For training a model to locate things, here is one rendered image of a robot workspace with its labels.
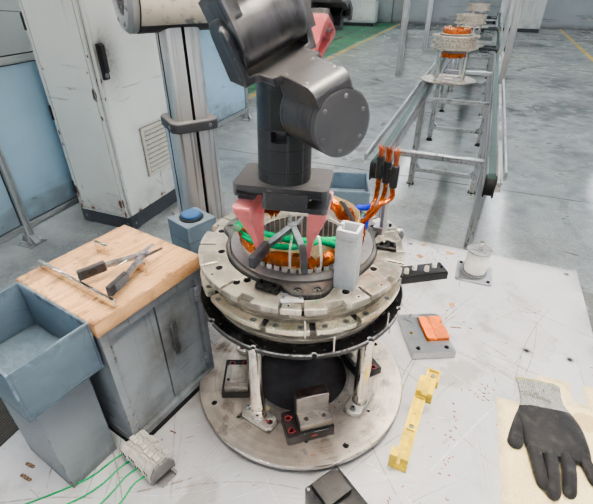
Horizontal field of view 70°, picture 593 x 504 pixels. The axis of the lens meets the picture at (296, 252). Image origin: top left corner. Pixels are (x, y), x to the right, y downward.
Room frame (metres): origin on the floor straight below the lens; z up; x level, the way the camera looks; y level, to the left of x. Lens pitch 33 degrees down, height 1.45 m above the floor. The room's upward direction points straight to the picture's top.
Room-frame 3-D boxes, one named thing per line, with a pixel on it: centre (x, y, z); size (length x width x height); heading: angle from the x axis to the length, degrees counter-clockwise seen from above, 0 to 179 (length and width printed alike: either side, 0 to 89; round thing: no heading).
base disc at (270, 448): (0.57, -0.01, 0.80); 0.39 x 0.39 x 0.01
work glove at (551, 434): (0.44, -0.44, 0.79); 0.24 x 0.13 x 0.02; 158
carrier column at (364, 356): (0.50, -0.11, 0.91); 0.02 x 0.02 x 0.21
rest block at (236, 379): (0.54, 0.11, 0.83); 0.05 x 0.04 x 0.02; 1
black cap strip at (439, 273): (0.91, -0.32, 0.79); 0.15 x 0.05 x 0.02; 101
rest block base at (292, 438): (0.45, -0.02, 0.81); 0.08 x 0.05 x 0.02; 105
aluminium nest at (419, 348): (0.68, -0.28, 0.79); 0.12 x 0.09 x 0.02; 3
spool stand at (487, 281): (0.92, -0.47, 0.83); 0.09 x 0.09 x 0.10; 68
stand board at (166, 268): (0.55, 0.29, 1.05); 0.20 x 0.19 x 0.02; 147
